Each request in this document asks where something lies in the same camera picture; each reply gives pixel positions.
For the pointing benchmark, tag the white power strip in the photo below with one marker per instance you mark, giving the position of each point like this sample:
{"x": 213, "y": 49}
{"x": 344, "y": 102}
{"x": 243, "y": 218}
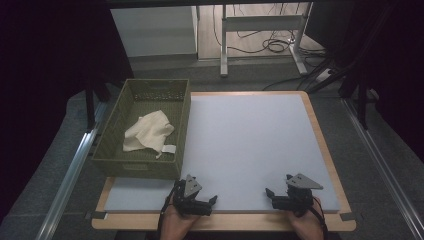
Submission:
{"x": 324, "y": 75}

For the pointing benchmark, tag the black stand leg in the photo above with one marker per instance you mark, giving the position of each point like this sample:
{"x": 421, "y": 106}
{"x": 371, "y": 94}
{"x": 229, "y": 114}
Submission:
{"x": 362, "y": 103}
{"x": 90, "y": 106}

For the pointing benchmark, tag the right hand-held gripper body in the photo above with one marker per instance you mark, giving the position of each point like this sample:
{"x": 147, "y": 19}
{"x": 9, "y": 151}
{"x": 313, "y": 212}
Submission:
{"x": 301, "y": 196}

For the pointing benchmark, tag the person's left hand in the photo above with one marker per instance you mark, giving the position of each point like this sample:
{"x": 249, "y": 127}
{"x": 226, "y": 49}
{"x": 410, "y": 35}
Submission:
{"x": 175, "y": 226}

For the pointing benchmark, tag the grey tape piece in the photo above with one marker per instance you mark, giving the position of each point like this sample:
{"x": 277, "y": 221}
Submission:
{"x": 347, "y": 216}
{"x": 99, "y": 215}

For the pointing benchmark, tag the white foam board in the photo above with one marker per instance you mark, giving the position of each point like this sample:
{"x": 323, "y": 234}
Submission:
{"x": 246, "y": 140}

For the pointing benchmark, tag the white desk frame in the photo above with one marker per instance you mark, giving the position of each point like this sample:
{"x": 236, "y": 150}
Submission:
{"x": 263, "y": 23}

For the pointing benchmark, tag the cream cloth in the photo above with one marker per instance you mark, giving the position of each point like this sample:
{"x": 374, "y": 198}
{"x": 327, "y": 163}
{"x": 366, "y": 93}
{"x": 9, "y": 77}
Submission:
{"x": 150, "y": 131}

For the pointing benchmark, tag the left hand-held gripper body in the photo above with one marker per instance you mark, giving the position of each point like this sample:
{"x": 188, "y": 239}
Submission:
{"x": 193, "y": 186}

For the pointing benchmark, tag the white cabinet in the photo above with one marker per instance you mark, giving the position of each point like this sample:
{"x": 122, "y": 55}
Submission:
{"x": 153, "y": 31}

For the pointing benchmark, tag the green woven basket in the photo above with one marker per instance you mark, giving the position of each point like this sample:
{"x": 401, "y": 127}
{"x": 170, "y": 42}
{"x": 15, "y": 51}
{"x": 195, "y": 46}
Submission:
{"x": 146, "y": 165}

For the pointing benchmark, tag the aluminium rail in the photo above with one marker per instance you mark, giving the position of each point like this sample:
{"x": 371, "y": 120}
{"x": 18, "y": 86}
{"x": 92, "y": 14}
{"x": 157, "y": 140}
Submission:
{"x": 70, "y": 180}
{"x": 383, "y": 166}

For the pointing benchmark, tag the person's right hand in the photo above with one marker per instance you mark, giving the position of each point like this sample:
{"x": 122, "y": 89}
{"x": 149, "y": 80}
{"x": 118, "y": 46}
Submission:
{"x": 310, "y": 226}

